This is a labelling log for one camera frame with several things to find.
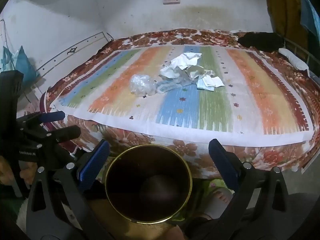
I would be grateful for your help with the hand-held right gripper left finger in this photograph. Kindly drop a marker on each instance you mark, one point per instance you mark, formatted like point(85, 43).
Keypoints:
point(93, 165)

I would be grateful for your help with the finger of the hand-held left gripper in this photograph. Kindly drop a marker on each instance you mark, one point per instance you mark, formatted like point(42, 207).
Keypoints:
point(67, 133)
point(53, 116)

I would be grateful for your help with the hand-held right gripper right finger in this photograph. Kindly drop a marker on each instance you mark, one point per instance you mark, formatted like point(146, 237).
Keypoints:
point(223, 166)

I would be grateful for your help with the dark bin with gold rim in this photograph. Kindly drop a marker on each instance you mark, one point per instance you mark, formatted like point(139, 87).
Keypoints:
point(147, 180)

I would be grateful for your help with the clear plastic bag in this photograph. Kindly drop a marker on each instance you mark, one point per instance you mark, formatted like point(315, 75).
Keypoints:
point(142, 85)

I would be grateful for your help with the cream torn carton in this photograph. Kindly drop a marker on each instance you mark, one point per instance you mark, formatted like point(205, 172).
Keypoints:
point(195, 72)

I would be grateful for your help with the white plastic bag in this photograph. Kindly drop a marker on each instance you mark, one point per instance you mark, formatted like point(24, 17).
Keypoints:
point(175, 66)

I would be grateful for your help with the white paper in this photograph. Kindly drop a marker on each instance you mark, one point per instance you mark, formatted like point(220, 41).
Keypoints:
point(192, 55)

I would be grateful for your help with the person's left hand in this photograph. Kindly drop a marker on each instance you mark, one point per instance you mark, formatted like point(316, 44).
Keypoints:
point(5, 172)

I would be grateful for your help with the floral floor mat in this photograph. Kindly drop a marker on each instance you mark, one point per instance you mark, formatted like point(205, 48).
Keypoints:
point(207, 185)

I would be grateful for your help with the person's foot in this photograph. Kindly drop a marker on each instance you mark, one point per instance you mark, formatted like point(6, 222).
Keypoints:
point(221, 197)

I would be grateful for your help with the teal cloth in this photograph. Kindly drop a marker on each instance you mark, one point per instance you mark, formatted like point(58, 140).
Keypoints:
point(22, 61)

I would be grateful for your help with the floral brown blanket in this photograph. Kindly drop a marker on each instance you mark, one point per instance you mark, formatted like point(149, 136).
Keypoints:
point(185, 152)

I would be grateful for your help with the white bed headboard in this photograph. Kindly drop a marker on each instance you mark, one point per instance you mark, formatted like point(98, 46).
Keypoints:
point(70, 52)

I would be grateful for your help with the striped colourful mat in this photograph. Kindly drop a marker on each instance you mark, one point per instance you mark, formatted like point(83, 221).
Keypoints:
point(175, 110)

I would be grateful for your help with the white folded tissue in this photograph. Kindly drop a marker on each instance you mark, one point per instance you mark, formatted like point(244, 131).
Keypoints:
point(212, 81)

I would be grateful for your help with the clear printed plastic wrapper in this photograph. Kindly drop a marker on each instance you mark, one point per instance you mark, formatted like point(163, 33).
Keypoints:
point(170, 86)

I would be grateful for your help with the white bolster pillow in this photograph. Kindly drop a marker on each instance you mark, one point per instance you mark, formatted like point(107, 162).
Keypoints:
point(293, 58)

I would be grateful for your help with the black cloth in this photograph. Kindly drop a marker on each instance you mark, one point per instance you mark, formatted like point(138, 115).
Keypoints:
point(260, 41)

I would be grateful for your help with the white power strip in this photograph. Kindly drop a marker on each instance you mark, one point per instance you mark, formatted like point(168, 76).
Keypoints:
point(171, 0)

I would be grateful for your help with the yellow hanging cloth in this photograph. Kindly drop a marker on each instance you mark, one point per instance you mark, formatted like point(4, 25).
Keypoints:
point(282, 5)

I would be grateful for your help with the blue hanging towel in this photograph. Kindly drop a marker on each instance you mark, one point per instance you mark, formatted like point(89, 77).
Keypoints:
point(308, 15)

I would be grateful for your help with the metal bed rail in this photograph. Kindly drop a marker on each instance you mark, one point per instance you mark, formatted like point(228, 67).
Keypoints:
point(300, 52)

